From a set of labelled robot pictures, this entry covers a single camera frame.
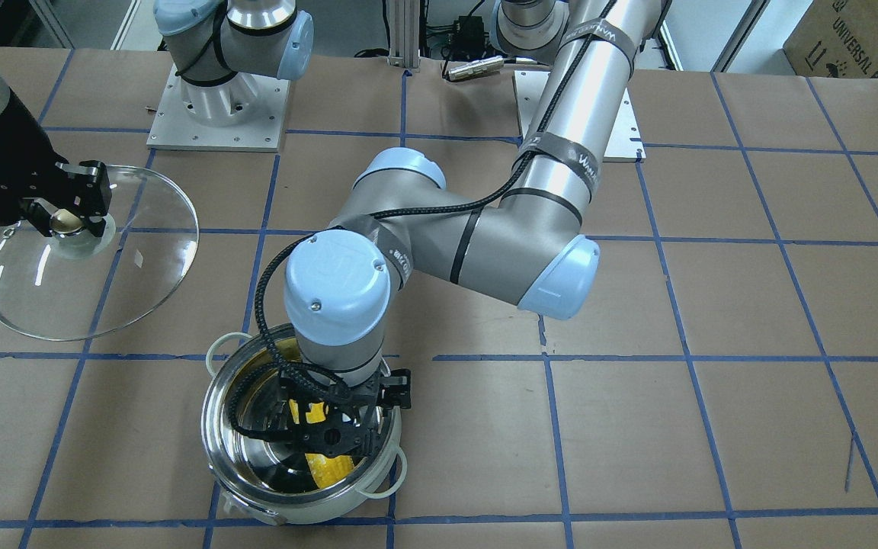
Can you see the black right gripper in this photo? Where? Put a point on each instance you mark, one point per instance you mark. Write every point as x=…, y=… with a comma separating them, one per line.
x=18, y=162

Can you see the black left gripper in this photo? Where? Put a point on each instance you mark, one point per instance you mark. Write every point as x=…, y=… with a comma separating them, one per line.
x=398, y=389

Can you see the glass pot lid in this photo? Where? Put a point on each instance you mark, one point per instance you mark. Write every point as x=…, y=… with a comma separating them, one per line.
x=74, y=285

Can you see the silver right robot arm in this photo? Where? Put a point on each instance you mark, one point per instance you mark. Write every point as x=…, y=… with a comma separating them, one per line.
x=34, y=176

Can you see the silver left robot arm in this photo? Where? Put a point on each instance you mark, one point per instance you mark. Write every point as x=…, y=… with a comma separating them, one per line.
x=522, y=243

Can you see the pale green metal pot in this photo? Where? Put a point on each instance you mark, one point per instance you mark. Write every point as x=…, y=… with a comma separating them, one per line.
x=281, y=455

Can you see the cardboard box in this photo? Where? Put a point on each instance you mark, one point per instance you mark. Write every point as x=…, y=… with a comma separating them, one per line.
x=837, y=39

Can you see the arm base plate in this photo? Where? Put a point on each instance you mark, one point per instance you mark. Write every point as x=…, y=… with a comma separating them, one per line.
x=246, y=114
x=612, y=116

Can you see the aluminium frame post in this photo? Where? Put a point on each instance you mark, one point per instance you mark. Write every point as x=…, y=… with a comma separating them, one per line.
x=404, y=22

